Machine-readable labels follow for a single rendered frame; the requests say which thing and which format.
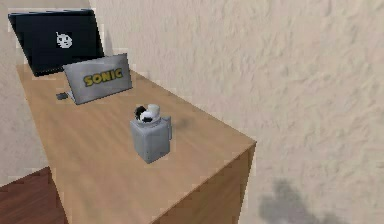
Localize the grey laptop with yellow lettering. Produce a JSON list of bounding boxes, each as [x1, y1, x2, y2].
[[55, 52, 134, 106]]

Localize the light wooden desk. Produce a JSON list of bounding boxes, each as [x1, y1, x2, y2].
[[15, 63, 258, 224]]

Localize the black laptop with white emblem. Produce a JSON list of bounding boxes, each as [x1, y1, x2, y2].
[[7, 8, 106, 78]]

